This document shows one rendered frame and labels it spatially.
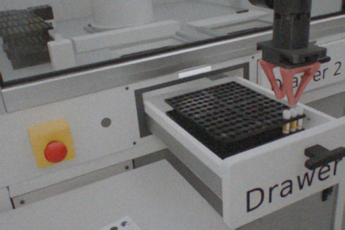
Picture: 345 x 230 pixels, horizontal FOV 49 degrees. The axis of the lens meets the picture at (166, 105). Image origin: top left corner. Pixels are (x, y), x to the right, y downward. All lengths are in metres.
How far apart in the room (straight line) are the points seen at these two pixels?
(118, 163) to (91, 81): 0.20
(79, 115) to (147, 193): 0.20
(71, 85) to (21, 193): 0.24
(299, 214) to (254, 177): 0.77
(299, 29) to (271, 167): 0.22
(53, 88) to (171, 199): 0.30
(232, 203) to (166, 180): 0.26
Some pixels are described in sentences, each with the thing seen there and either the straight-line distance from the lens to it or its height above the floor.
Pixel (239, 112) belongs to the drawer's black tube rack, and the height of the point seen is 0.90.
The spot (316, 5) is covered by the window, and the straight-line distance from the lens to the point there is 1.04.
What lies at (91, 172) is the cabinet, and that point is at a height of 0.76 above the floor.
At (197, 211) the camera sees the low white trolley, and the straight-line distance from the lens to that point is 0.70.
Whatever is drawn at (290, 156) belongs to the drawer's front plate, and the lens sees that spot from 0.58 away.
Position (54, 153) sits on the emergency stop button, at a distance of 0.70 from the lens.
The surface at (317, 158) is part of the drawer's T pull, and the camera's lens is 0.57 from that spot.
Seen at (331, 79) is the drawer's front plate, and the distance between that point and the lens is 1.10.
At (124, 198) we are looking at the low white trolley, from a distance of 0.75.
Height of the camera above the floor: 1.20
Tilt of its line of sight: 23 degrees down
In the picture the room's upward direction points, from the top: 5 degrees counter-clockwise
